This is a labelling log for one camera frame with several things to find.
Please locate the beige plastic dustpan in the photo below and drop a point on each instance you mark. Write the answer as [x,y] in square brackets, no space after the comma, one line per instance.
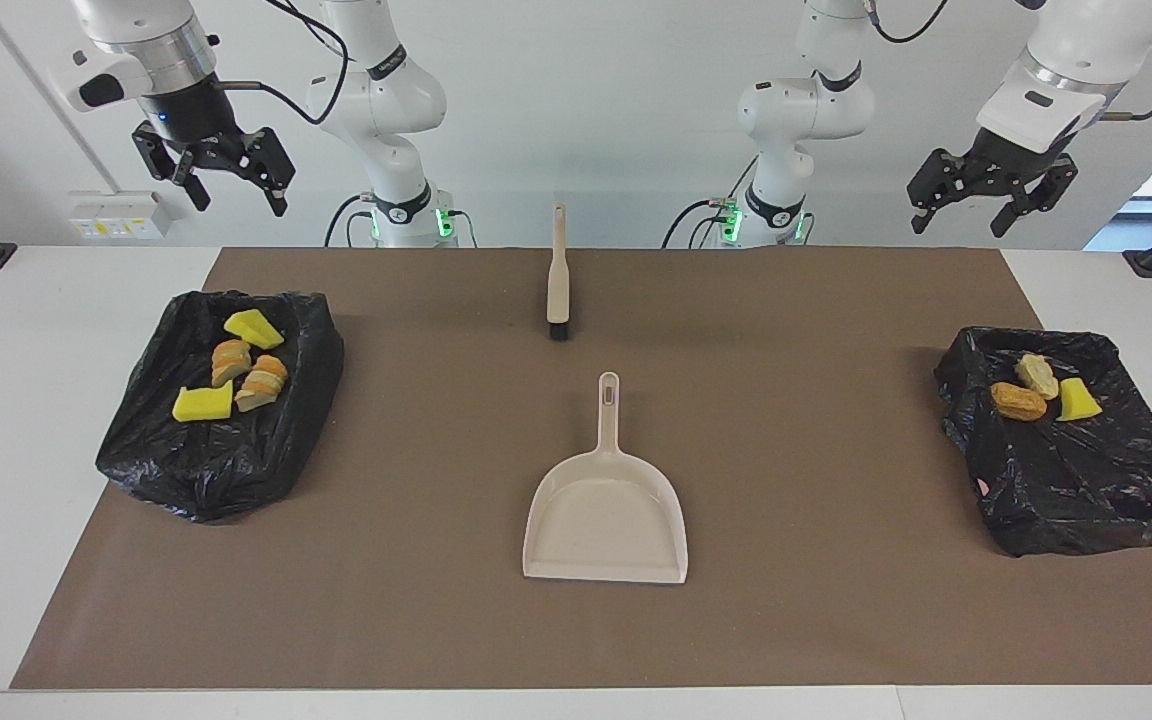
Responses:
[604,520]

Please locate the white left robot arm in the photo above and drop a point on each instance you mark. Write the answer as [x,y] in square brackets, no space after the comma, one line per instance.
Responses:
[796,110]

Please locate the white wall conduit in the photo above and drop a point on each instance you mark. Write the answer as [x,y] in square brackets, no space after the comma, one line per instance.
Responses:
[51,100]

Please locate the pale beige bread chunk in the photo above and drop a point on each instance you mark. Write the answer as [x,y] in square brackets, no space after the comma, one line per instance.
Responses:
[261,385]

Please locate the orange striped croissant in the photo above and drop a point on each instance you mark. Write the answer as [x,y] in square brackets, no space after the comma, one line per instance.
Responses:
[1037,375]
[230,360]

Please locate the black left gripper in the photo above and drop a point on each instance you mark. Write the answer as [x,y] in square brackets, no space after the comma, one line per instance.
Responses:
[1004,165]

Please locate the beige hand brush black bristles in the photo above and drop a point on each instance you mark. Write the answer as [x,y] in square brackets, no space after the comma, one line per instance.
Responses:
[558,280]

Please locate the brown oval bread roll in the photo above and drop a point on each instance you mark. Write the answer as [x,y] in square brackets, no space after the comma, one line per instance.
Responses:
[1018,402]

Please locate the black bag-lined bin pink spot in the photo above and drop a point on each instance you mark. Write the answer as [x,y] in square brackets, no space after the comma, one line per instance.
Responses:
[1066,480]

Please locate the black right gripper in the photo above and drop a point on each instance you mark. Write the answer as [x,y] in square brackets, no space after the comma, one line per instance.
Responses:
[194,118]

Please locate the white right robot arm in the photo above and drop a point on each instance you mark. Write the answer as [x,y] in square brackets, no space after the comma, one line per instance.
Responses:
[386,110]

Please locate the white wall socket box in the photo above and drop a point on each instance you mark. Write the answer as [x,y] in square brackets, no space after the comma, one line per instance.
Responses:
[121,215]

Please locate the green and yellow sponge piece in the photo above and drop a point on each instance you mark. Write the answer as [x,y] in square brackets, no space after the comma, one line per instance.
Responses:
[1076,402]

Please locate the brown table mat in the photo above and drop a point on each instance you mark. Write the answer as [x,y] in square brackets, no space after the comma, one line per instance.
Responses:
[736,620]

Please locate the yellow notched sponge piece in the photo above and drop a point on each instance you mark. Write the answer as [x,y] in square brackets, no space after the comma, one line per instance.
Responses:
[202,404]

